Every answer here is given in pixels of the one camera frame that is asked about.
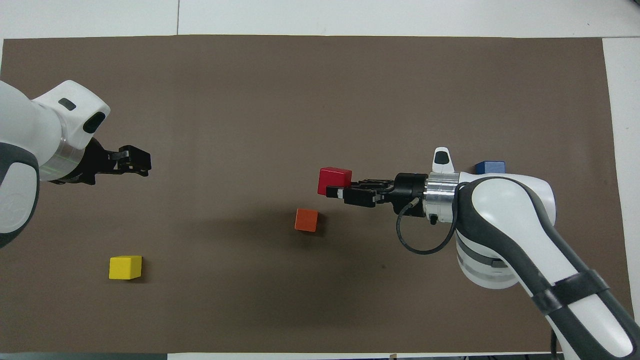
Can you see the blue cube block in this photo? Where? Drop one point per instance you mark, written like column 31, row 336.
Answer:
column 490, row 167

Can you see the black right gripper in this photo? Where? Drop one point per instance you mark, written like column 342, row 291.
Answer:
column 411, row 195

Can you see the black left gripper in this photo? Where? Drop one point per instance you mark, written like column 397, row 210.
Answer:
column 92, row 162

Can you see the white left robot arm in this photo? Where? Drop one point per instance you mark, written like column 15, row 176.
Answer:
column 25, row 150

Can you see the brown paper mat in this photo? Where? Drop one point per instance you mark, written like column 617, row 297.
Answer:
column 300, row 100

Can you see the red cube block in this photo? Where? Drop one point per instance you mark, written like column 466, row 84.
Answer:
column 334, row 177

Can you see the orange cube block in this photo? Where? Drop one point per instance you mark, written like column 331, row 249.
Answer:
column 306, row 220

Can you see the yellow cube block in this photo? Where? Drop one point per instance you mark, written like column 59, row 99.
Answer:
column 125, row 267

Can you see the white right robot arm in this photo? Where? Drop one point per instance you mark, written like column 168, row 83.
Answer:
column 505, row 225

